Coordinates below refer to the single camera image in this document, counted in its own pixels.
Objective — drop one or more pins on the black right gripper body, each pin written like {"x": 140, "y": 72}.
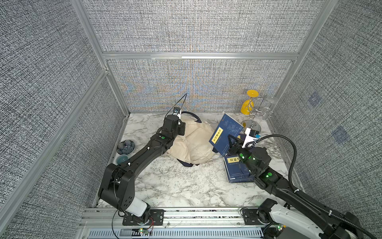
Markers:
{"x": 246, "y": 157}

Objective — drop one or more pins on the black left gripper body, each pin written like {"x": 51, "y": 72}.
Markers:
{"x": 180, "y": 130}

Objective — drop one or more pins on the cream canvas tote bag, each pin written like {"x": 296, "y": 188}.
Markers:
{"x": 193, "y": 148}

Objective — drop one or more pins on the dark blue book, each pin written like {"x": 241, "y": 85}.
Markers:
{"x": 227, "y": 126}

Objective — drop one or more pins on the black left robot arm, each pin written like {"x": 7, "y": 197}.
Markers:
{"x": 117, "y": 187}

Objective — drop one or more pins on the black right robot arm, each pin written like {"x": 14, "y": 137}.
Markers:
{"x": 309, "y": 217}

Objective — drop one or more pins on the dark flower shaped dish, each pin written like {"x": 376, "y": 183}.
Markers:
{"x": 125, "y": 147}

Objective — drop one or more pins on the yellow wine glass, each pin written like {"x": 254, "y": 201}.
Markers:
{"x": 248, "y": 105}

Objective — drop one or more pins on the clear wine glass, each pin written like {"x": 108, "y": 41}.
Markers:
{"x": 266, "y": 106}

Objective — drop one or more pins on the teal ceramic cup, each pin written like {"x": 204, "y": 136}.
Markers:
{"x": 121, "y": 159}

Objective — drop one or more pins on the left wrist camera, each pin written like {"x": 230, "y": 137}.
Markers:
{"x": 177, "y": 111}

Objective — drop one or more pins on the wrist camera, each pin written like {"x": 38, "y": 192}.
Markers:
{"x": 177, "y": 111}
{"x": 252, "y": 137}

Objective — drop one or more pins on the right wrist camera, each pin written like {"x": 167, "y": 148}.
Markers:
{"x": 252, "y": 137}

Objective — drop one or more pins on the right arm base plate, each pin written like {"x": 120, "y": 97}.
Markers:
{"x": 250, "y": 216}

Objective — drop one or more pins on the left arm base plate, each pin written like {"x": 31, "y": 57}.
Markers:
{"x": 149, "y": 218}

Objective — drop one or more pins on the aluminium front rail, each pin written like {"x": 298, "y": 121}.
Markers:
{"x": 178, "y": 223}

